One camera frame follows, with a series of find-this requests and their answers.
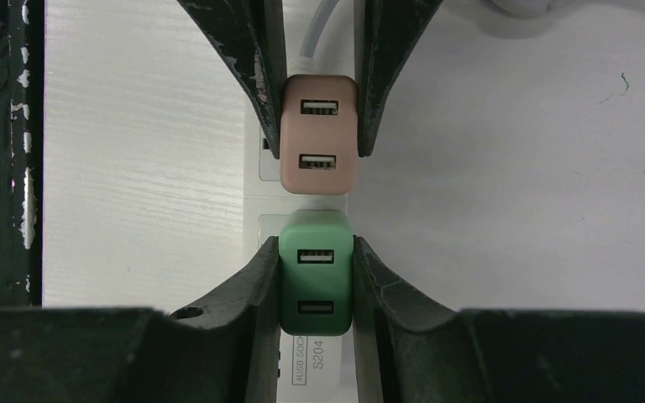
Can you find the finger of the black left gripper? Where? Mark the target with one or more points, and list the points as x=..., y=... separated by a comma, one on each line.
x=249, y=37
x=385, y=34

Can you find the green adapter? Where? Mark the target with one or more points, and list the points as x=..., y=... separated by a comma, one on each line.
x=315, y=250

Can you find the white power strip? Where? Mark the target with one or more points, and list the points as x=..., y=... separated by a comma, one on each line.
x=310, y=367

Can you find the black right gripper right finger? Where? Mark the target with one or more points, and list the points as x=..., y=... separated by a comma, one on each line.
x=410, y=348

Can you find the black mounting base plate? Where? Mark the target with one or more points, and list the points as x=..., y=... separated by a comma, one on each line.
x=22, y=62

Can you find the pink adapter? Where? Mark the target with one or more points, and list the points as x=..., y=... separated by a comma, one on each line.
x=318, y=141

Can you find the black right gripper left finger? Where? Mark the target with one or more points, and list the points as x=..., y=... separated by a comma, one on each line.
x=222, y=347

